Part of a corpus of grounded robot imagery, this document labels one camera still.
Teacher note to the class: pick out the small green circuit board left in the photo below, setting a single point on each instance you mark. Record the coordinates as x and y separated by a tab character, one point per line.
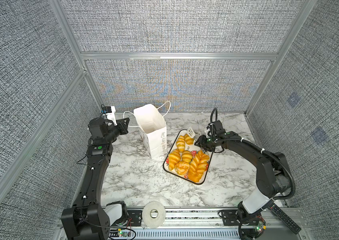
119	233

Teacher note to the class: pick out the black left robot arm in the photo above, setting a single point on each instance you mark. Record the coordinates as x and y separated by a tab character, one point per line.
87	219

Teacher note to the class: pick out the croissant top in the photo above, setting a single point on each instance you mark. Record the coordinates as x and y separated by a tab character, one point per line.
188	140

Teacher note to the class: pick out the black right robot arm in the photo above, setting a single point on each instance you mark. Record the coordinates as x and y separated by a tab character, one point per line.
273	179

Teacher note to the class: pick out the aluminium front rail frame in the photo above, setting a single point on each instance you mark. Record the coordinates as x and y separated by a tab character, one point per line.
204	224

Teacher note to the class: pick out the black tv remote control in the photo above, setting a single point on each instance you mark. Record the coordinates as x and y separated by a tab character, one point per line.
289	222

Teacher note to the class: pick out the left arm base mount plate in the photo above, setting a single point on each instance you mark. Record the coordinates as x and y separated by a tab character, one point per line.
132	218

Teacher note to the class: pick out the small croissant centre of tray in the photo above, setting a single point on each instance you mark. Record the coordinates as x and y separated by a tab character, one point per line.
186	156

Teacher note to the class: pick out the round bun bottom left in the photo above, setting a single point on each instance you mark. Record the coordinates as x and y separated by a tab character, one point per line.
182	168

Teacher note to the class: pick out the white tape roll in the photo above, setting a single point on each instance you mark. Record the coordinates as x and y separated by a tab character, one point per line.
154	214

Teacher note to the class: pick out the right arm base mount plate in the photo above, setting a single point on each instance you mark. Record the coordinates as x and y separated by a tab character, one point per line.
230	218

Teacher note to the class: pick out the croissant upper left of tray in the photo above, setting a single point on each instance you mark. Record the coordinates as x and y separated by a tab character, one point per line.
180	144

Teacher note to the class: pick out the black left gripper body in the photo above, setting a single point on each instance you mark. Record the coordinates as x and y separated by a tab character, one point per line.
113	134

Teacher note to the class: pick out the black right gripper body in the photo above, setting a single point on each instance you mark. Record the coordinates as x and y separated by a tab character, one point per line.
208	143

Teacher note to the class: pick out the small circuit board right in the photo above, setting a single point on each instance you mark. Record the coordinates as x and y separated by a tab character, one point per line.
257	231

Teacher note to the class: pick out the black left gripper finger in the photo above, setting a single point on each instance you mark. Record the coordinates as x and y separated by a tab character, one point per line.
123	122
123	129

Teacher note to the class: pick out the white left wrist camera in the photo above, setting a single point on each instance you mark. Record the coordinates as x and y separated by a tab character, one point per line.
108	113

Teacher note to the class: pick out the white paper gift bag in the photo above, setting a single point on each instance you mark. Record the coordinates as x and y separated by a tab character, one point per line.
152	127

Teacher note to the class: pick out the white rectangular black-rimmed tray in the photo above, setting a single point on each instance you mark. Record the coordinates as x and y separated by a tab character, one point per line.
191	148

